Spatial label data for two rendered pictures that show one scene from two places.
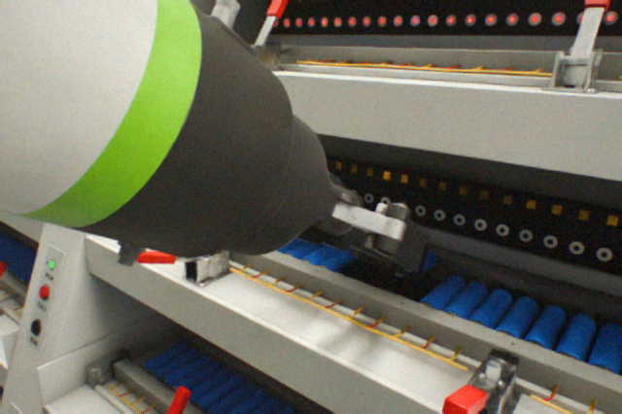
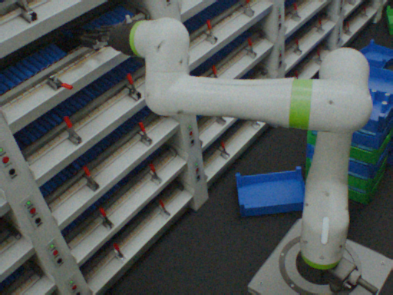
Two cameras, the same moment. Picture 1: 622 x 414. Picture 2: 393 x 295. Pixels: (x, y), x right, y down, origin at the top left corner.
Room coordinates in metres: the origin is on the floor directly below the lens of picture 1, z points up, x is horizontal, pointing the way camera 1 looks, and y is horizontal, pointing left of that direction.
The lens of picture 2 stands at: (-0.09, 1.13, 1.53)
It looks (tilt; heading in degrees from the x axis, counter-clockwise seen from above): 40 degrees down; 280
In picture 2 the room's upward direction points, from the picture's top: 10 degrees counter-clockwise
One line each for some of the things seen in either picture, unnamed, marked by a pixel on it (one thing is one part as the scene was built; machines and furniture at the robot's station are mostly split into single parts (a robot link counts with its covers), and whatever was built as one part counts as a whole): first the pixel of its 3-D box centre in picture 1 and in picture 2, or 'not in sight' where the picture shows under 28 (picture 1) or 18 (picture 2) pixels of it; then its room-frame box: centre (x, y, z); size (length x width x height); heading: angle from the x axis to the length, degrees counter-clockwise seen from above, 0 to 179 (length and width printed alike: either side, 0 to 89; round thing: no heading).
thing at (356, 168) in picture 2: not in sight; (348, 147); (-0.51, -0.40, 0.20); 0.30 x 0.20 x 0.08; 147
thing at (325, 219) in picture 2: not in sight; (324, 229); (-0.29, 0.26, 0.46); 0.16 x 0.13 x 0.19; 79
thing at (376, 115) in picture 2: not in sight; (353, 101); (-0.51, -0.40, 0.44); 0.30 x 0.20 x 0.08; 147
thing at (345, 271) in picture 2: not in sight; (335, 269); (-0.32, 0.31, 0.33); 0.26 x 0.15 x 0.06; 136
